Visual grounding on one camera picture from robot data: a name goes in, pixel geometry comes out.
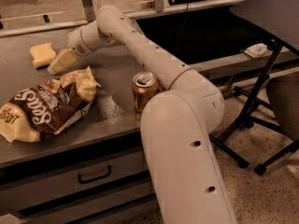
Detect black hanging cable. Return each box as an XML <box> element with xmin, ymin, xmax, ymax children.
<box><xmin>174</xmin><ymin>3</ymin><xmax>190</xmax><ymax>63</ymax></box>

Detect grey drawer cabinet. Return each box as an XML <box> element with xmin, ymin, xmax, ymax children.
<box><xmin>0</xmin><ymin>46</ymin><xmax>157</xmax><ymax>224</ymax></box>

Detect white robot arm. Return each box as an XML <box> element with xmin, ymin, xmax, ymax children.
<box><xmin>67</xmin><ymin>6</ymin><xmax>238</xmax><ymax>224</ymax></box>

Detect white packet on ledge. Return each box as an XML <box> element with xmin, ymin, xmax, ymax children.
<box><xmin>244</xmin><ymin>43</ymin><xmax>269</xmax><ymax>59</ymax></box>

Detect black drawer handle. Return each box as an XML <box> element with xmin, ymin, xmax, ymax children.
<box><xmin>78</xmin><ymin>165</ymin><xmax>112</xmax><ymax>185</ymax></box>

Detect metal railing frame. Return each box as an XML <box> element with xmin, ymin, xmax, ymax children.
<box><xmin>0</xmin><ymin>0</ymin><xmax>243</xmax><ymax>36</ymax></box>

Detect brown yellow chip bag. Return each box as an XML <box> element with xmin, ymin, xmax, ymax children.
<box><xmin>0</xmin><ymin>67</ymin><xmax>99</xmax><ymax>143</ymax></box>

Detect gold soda can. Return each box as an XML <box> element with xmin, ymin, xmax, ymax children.
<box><xmin>132</xmin><ymin>71</ymin><xmax>159</xmax><ymax>119</ymax></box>

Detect yellow sponge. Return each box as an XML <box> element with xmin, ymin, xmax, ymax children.
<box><xmin>29</xmin><ymin>43</ymin><xmax>56</xmax><ymax>68</ymax></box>

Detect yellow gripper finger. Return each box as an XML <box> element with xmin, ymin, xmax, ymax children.
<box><xmin>48</xmin><ymin>49</ymin><xmax>77</xmax><ymax>75</ymax></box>

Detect black folding stand table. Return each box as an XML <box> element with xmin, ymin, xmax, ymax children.
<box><xmin>211</xmin><ymin>0</ymin><xmax>299</xmax><ymax>175</ymax></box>

